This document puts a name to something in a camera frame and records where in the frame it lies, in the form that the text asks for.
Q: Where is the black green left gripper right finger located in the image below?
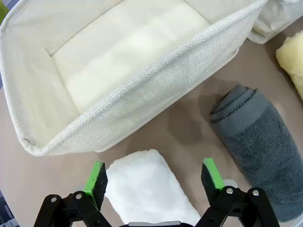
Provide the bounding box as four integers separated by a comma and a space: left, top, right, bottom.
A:
197, 157, 281, 227

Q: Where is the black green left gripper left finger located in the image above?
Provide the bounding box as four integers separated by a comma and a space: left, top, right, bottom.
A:
33, 161, 112, 227

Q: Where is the white towel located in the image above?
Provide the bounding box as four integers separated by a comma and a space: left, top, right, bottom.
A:
105, 148, 202, 227

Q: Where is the grey towel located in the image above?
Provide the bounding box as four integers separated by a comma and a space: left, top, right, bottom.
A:
209, 85, 303, 223

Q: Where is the pale yellow towel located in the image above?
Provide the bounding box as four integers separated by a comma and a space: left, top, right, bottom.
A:
275, 30, 303, 101

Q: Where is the cream fabric basket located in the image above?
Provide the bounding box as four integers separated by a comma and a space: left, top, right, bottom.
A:
247, 0, 303, 45
0, 0, 269, 157

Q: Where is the yellow-green apron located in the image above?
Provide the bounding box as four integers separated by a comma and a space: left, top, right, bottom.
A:
0, 0, 11, 23

